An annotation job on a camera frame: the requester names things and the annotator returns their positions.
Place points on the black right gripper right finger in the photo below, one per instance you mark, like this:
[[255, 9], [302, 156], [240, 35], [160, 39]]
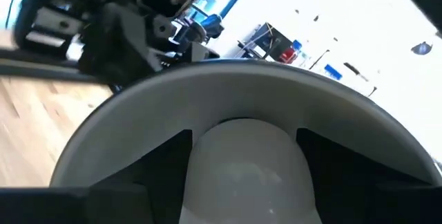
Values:
[[373, 203]]

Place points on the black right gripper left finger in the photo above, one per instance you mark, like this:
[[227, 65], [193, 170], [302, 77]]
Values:
[[103, 206]]

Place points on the white lightbulb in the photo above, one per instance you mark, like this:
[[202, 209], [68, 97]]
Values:
[[248, 175]]

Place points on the black desk lamp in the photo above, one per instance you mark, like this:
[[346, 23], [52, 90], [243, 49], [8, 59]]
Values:
[[241, 92]]

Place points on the black workbench rack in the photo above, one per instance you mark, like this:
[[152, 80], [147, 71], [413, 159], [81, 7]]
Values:
[[266, 42]]

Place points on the red storage box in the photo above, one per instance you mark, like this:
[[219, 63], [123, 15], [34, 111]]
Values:
[[288, 56]]

